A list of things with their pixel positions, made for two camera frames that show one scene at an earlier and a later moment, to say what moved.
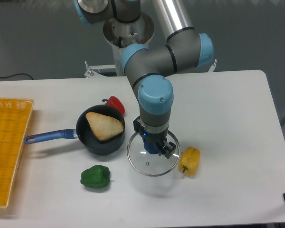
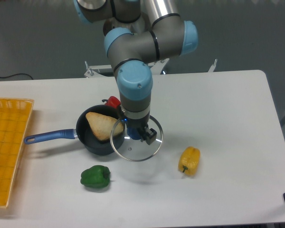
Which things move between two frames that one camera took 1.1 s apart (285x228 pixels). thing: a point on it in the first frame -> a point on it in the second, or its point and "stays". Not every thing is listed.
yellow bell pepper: x=189 y=160 stays
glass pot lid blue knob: x=151 y=165 -> x=134 y=149
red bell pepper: x=114 y=101 stays
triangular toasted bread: x=104 y=127 stays
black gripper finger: x=168 y=149 -> x=151 y=134
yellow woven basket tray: x=9 y=119 stays
